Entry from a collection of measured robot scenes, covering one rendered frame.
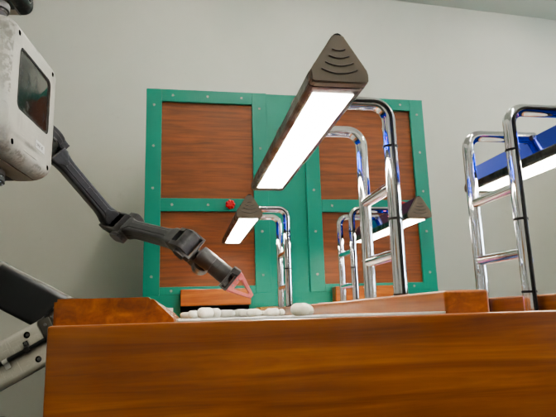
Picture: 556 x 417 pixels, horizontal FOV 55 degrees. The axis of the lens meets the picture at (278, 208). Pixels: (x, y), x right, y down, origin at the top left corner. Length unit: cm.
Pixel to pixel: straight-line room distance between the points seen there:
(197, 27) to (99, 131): 96
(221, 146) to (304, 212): 49
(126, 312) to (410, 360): 30
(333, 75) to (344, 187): 187
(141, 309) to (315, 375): 19
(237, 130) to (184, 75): 113
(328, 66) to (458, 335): 37
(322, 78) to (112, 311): 39
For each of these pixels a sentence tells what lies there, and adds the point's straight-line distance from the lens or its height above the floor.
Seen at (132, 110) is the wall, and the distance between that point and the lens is 350.
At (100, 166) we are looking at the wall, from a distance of 339.
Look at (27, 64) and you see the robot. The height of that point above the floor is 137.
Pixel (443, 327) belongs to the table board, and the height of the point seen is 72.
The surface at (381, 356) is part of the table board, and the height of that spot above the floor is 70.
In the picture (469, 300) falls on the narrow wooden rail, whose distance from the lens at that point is 66.
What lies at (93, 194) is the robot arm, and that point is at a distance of 193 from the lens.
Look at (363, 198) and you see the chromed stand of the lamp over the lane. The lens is 108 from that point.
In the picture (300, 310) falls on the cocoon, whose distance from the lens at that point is 91.
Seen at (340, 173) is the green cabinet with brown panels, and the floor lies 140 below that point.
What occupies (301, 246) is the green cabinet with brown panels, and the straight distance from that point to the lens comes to 247.
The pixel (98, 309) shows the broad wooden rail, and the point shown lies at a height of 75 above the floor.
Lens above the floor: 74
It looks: 11 degrees up
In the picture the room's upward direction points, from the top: 2 degrees counter-clockwise
